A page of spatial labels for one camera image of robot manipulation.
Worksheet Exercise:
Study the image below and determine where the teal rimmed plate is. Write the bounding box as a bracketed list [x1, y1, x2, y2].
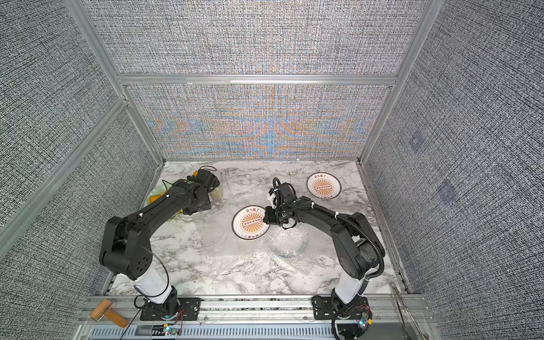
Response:
[270, 234, 309, 259]

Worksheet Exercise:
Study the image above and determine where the orange sunburst dinner plate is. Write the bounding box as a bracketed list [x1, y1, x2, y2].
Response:
[307, 172, 342, 200]

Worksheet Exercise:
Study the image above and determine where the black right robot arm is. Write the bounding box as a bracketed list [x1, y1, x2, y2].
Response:
[263, 177, 385, 307]

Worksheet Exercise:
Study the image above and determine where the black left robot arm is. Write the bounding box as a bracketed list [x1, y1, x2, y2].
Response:
[99, 169, 220, 305]

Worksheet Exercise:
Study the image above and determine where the black capped spice jar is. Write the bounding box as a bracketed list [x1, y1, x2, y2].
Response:
[210, 186, 224, 201]

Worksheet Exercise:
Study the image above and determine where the light green scalloped plate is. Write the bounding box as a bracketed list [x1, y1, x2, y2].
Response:
[144, 181, 172, 206]

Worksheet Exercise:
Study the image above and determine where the large orange bread loaf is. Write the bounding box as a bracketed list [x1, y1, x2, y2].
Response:
[149, 192, 169, 205]

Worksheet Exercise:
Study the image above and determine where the green circuit board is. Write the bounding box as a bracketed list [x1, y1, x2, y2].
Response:
[151, 324, 181, 337]

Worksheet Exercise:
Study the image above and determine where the wooden block tool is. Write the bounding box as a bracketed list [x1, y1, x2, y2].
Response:
[89, 299, 129, 329]

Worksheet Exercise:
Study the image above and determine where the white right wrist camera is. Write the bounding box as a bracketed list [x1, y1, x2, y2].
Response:
[268, 188, 282, 209]

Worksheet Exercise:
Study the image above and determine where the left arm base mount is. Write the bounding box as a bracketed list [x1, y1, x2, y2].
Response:
[140, 297, 202, 322]

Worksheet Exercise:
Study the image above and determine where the aluminium cage frame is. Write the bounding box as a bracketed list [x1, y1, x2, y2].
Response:
[0, 0, 445, 298]

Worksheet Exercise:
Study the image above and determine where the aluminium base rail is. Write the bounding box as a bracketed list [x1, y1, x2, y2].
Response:
[71, 292, 441, 339]

